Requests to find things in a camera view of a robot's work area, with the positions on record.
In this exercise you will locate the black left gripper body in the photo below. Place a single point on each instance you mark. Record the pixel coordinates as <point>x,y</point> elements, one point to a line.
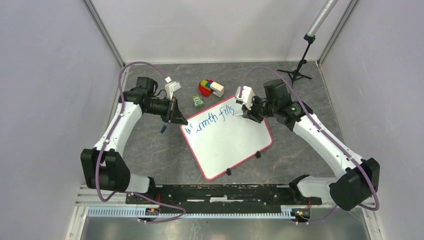
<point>165,109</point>

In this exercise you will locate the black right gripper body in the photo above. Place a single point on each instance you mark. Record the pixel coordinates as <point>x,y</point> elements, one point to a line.
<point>259,109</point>

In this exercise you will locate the blue marker cap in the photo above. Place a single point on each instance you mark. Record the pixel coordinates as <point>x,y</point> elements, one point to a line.
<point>163,129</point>

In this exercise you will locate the white board with pink rim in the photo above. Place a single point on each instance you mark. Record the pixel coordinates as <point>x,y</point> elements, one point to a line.
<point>219,141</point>

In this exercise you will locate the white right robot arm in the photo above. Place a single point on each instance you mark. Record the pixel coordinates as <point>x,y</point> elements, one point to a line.
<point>355,181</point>

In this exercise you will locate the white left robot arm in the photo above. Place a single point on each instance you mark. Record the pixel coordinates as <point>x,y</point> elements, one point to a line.
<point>103,165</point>

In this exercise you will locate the green frog toy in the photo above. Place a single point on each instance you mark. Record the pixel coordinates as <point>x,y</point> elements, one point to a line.
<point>198,101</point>

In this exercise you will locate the colourful toy block stack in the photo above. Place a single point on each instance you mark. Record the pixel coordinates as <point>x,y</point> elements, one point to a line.
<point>209,87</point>

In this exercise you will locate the black tripod stand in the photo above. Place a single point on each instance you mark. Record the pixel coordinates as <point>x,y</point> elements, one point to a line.
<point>310,37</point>

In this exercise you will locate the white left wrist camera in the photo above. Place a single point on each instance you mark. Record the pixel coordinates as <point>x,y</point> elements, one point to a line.
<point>170,87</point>

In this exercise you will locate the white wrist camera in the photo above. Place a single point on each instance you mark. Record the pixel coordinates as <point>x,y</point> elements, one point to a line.
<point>244,96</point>
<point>170,87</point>

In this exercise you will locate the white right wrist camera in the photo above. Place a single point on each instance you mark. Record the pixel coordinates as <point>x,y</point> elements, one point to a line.
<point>244,96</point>

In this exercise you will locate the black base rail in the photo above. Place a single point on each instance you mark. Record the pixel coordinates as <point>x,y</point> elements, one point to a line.
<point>231,198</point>

